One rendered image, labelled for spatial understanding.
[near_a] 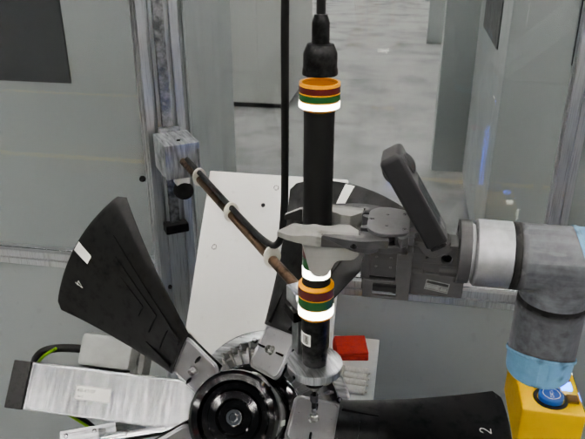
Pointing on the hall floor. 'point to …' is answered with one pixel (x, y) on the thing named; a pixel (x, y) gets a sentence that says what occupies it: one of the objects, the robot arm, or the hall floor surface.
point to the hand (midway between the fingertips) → (292, 219)
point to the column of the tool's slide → (177, 250)
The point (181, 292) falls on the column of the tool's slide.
